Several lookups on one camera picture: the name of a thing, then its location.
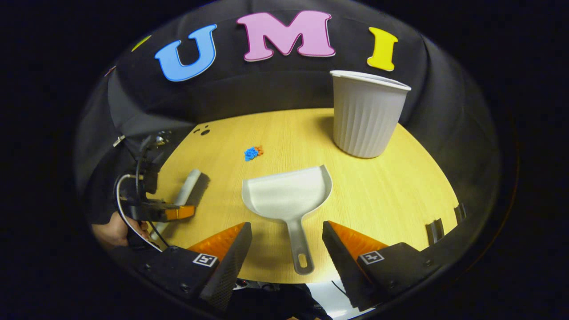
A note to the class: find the copper cloth clip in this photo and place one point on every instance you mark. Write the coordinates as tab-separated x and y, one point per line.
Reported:
109	71

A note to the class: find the small white broom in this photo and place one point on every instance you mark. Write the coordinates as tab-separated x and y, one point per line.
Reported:
189	186

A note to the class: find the white dustpan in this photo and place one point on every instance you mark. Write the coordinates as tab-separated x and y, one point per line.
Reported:
284	195

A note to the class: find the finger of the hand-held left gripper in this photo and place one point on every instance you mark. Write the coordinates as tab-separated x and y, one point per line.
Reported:
178	213

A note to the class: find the white cloth clip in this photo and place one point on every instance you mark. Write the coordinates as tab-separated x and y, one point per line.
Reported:
118	141

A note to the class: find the black backdrop cloth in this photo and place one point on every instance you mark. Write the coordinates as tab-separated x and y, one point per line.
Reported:
266	89

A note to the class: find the black desk clamp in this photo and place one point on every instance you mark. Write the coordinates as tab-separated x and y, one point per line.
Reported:
460	212
434	231

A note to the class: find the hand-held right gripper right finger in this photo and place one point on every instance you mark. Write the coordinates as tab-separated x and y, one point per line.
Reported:
342	266

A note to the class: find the orange paper scrap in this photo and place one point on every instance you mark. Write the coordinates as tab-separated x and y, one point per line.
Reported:
259	150

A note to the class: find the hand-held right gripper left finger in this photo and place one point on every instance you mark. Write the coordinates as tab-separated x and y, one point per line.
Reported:
229	262

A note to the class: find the blue paper scrap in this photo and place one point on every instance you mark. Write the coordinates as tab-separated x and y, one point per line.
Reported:
250	154

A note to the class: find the white ribbed garbage bin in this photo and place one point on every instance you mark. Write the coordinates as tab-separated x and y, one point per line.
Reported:
364	120

